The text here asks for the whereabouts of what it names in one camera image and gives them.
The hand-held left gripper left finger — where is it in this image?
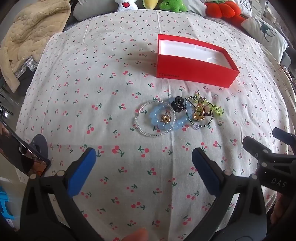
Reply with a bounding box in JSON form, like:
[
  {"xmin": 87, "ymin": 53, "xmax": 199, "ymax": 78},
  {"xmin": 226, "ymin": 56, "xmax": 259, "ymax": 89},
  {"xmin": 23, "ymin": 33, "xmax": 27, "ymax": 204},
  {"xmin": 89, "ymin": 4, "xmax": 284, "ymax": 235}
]
[{"xmin": 20, "ymin": 147, "xmax": 102, "ymax": 241}]

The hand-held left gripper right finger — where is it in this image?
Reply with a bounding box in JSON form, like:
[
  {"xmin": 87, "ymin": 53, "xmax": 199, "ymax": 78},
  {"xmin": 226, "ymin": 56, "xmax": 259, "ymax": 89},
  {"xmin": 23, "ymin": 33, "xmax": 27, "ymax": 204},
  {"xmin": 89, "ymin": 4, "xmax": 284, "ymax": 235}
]
[{"xmin": 192, "ymin": 148, "xmax": 269, "ymax": 241}]

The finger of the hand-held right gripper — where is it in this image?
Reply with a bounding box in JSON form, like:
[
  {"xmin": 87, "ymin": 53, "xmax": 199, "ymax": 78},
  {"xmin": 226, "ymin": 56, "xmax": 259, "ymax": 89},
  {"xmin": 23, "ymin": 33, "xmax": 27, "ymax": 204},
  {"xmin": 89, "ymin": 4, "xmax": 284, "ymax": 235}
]
[
  {"xmin": 242, "ymin": 136, "xmax": 296, "ymax": 194},
  {"xmin": 272, "ymin": 127, "xmax": 296, "ymax": 145}
]

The green bead strand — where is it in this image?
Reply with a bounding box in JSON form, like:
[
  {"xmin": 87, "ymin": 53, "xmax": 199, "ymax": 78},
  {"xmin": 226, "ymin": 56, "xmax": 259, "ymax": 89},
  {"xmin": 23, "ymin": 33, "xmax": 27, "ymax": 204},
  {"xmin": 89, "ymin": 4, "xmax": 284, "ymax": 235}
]
[{"xmin": 196, "ymin": 92, "xmax": 225, "ymax": 117}]

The gold openwork knot earring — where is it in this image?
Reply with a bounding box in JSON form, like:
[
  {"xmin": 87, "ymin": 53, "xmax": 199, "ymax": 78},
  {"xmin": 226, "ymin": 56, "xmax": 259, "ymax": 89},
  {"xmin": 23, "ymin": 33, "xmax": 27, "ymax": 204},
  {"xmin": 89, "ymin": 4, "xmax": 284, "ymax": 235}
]
[{"xmin": 160, "ymin": 112, "xmax": 173, "ymax": 125}]

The clear small-bead bracelet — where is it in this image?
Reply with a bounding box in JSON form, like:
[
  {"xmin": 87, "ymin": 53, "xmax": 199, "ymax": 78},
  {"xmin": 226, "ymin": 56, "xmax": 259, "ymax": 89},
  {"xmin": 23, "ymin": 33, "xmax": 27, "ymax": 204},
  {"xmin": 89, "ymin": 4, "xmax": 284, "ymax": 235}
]
[{"xmin": 135, "ymin": 101, "xmax": 176, "ymax": 138}]

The black hair claw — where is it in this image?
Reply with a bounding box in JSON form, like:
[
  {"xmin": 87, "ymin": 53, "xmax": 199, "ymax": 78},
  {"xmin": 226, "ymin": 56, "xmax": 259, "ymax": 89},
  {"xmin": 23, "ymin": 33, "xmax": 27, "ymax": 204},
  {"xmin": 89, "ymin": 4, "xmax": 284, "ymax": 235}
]
[{"xmin": 171, "ymin": 95, "xmax": 186, "ymax": 113}]

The blue bead bracelet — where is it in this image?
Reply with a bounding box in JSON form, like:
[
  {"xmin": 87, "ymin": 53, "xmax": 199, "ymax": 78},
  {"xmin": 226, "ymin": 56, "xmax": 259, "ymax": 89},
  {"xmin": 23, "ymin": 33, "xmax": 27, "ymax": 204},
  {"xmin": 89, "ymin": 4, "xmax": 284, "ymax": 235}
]
[{"xmin": 148, "ymin": 97, "xmax": 194, "ymax": 133}]

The red cardboard box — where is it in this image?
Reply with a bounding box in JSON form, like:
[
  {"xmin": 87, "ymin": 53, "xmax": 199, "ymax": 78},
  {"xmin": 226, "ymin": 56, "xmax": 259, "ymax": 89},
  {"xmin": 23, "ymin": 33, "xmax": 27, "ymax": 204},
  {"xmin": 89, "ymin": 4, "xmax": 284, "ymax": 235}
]
[{"xmin": 154, "ymin": 34, "xmax": 240, "ymax": 89}]

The person's right hand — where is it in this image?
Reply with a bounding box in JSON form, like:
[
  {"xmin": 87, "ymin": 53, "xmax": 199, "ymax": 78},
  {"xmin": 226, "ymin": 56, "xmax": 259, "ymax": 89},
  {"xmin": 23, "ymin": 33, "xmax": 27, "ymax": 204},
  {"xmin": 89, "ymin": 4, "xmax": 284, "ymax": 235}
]
[{"xmin": 269, "ymin": 193, "xmax": 296, "ymax": 232}]

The person's left hand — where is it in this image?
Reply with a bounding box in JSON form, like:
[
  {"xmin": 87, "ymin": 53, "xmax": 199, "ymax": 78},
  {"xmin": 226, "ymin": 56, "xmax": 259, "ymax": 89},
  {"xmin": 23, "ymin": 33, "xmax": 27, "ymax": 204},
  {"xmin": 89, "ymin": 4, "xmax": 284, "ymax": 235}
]
[{"xmin": 121, "ymin": 228, "xmax": 149, "ymax": 241}]

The black smartphone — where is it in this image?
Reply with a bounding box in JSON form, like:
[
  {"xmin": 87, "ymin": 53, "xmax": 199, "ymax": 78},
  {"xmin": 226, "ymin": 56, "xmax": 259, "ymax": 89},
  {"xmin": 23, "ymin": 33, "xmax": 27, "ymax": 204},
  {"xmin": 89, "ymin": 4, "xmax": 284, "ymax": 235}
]
[{"xmin": 0, "ymin": 122, "xmax": 52, "ymax": 178}]

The grey clothes pile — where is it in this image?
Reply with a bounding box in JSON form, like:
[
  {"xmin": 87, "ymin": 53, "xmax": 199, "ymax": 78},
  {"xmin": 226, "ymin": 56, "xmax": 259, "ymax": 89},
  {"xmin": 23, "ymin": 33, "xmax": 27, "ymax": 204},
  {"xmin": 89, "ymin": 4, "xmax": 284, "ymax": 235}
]
[{"xmin": 280, "ymin": 47, "xmax": 296, "ymax": 70}]

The cherry print bedsheet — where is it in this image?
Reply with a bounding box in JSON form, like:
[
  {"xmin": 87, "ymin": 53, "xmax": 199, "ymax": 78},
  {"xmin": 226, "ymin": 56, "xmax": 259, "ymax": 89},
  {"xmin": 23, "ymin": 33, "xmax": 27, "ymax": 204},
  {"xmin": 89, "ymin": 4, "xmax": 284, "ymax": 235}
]
[{"xmin": 16, "ymin": 9, "xmax": 296, "ymax": 241}]

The blue plastic stool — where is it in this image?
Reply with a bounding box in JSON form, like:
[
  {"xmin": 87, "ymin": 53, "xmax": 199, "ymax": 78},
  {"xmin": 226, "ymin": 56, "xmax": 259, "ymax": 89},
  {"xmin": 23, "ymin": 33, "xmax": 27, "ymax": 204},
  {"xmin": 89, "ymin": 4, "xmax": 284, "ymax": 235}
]
[{"xmin": 0, "ymin": 185, "xmax": 15, "ymax": 220}]

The white deer print pillow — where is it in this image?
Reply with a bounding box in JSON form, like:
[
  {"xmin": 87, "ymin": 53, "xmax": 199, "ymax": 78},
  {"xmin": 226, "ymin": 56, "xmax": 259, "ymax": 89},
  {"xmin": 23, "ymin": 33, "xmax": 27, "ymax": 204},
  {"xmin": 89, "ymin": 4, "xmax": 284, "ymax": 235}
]
[{"xmin": 240, "ymin": 16, "xmax": 287, "ymax": 62}]

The plaid cloth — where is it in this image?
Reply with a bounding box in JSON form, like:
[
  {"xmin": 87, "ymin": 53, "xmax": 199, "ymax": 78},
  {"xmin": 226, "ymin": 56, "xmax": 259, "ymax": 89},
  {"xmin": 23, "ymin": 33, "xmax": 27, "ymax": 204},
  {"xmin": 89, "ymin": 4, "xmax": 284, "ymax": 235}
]
[{"xmin": 13, "ymin": 57, "xmax": 39, "ymax": 79}]

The white swirl print pillow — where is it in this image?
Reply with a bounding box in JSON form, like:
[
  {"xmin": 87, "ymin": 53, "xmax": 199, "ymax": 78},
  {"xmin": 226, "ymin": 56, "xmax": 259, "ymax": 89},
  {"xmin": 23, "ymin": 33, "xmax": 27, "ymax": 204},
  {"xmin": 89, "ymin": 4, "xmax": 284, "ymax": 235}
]
[{"xmin": 231, "ymin": 0, "xmax": 253, "ymax": 18}]

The orange pumpkin plush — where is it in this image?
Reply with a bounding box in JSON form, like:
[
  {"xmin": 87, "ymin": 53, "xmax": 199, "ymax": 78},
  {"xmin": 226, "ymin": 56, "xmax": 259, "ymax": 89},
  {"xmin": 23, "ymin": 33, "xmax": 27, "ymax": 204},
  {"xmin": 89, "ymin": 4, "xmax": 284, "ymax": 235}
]
[{"xmin": 204, "ymin": 1, "xmax": 246, "ymax": 29}]

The beige quilted blanket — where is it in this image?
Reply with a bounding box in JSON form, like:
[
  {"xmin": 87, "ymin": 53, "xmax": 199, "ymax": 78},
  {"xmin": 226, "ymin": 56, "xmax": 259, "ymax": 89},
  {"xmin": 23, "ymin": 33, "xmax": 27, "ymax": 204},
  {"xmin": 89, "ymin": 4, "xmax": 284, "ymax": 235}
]
[{"xmin": 0, "ymin": 0, "xmax": 73, "ymax": 93}]

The grey pillow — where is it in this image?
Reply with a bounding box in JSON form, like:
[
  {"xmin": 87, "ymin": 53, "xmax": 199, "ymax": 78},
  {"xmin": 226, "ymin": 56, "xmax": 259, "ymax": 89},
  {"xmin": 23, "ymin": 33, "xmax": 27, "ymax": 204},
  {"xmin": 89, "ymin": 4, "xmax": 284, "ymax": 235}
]
[{"xmin": 68, "ymin": 0, "xmax": 93, "ymax": 22}]

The green frog plush toy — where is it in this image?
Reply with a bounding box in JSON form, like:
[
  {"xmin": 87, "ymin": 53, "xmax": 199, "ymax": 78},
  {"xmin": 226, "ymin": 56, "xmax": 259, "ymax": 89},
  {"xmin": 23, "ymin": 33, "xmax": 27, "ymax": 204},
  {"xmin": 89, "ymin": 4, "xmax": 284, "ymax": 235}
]
[{"xmin": 158, "ymin": 0, "xmax": 188, "ymax": 13}]

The white plush toy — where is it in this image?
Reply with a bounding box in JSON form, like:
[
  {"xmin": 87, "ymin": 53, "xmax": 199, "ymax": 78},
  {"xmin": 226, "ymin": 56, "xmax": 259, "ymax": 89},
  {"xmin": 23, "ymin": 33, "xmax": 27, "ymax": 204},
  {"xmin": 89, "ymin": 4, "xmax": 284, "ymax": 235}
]
[{"xmin": 114, "ymin": 0, "xmax": 139, "ymax": 12}]

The yellow plush toy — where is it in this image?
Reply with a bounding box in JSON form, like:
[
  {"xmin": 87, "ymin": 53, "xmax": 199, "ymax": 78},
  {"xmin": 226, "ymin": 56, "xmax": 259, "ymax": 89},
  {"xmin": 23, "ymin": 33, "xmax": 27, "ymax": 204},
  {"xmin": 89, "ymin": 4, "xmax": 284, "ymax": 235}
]
[{"xmin": 142, "ymin": 0, "xmax": 160, "ymax": 10}]

